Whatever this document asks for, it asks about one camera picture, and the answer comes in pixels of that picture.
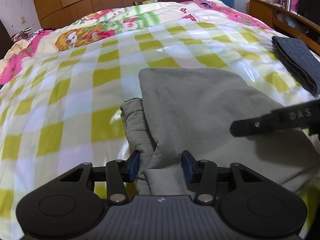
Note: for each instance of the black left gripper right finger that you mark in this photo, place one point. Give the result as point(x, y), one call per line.
point(191, 168)

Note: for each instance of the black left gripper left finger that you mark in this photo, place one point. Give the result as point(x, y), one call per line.
point(130, 167)

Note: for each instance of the grey-green pants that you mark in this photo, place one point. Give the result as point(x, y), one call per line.
point(192, 110)

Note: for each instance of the folded dark grey garment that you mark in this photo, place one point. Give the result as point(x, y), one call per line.
point(299, 62)

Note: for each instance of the green white checkered sheet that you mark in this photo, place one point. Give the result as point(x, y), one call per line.
point(62, 109)

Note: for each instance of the wooden side table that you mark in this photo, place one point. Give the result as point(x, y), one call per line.
point(286, 22)

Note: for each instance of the cartoon print quilt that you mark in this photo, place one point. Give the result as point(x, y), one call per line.
point(106, 23)

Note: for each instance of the clutter beside headboard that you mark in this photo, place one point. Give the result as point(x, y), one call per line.
point(25, 34)

